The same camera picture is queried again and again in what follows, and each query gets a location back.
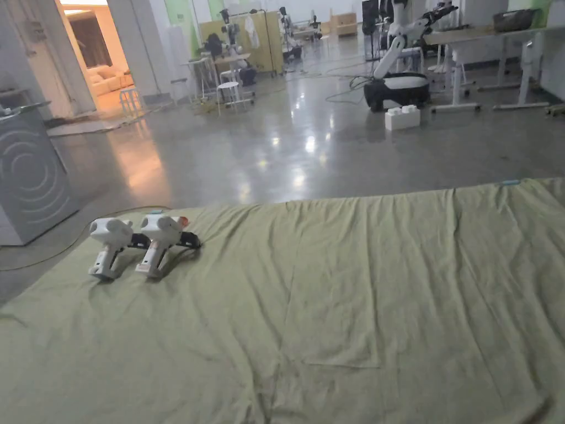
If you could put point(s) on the bed with pale green sheet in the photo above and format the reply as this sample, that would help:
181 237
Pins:
344 287

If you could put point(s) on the spare hand-held gripper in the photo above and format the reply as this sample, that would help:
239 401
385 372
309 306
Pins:
158 227
108 229

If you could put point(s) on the white brick-shaped block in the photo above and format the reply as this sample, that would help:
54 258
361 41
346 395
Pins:
401 118

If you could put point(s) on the yellow folding screen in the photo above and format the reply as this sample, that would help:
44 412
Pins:
265 48

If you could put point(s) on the white robot on black base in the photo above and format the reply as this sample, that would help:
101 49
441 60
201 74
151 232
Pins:
399 88

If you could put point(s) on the small wooden cabinet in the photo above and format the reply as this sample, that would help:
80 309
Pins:
343 24

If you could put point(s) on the cream sofa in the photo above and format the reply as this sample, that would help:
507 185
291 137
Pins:
106 81

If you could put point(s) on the grey washing machine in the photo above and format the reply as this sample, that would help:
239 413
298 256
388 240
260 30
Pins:
31 176

